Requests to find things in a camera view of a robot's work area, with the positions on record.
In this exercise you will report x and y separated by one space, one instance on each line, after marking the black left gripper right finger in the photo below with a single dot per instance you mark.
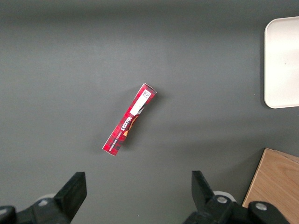
205 198

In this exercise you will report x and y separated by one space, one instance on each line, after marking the white plastic tray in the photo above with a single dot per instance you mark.
282 63

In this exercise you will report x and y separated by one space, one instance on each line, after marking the red tartan shortbread box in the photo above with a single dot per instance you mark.
130 119

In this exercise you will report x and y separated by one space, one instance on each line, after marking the light wooden board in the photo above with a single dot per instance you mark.
273 182

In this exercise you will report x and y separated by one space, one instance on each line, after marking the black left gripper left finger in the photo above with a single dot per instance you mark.
67 196

